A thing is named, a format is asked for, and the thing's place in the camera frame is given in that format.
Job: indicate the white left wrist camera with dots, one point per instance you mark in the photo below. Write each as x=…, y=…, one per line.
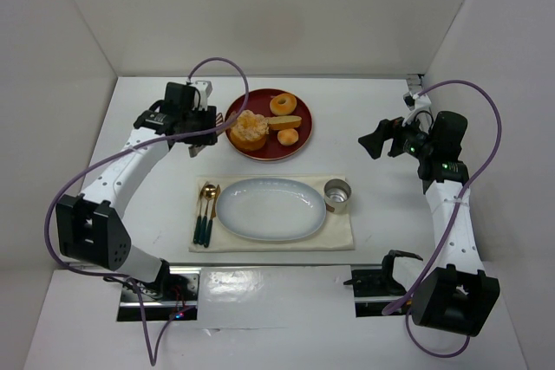
x=203, y=89

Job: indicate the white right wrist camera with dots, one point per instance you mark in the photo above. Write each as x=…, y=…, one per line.
x=416, y=101

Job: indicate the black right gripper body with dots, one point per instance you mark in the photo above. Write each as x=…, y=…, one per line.
x=391, y=137

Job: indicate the stainless steel tongs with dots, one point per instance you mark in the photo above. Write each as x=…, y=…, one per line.
x=195, y=150

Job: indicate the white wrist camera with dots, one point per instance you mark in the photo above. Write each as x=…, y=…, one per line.
x=203, y=89
x=416, y=101

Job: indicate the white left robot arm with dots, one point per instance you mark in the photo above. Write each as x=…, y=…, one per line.
x=90, y=227

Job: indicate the small round bun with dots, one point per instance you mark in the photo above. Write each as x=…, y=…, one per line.
x=288, y=137

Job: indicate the plain ring donut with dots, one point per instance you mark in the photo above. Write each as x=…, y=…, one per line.
x=283, y=104

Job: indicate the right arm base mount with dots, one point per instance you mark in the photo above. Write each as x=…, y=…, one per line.
x=372, y=291

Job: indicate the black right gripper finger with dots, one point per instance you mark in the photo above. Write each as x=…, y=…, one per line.
x=373, y=142
x=396, y=147

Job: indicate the sliced bread loaf piece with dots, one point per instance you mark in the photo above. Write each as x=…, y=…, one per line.
x=278, y=123

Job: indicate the sugared twisted donut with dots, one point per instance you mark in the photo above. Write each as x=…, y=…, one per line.
x=250, y=126

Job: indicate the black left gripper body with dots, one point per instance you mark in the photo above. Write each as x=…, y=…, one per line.
x=208, y=126

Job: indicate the orange round cake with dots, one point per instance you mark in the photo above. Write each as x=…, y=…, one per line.
x=245, y=145

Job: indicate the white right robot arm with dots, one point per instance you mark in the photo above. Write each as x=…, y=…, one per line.
x=452, y=293

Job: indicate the pale blue oval plate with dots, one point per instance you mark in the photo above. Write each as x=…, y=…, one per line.
x=271, y=210

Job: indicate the gold spoon green handle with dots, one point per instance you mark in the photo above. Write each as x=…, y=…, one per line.
x=209, y=193

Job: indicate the steel cup with cork base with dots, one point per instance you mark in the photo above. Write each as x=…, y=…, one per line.
x=337, y=194

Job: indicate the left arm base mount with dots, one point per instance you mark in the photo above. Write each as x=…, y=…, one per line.
x=180, y=299

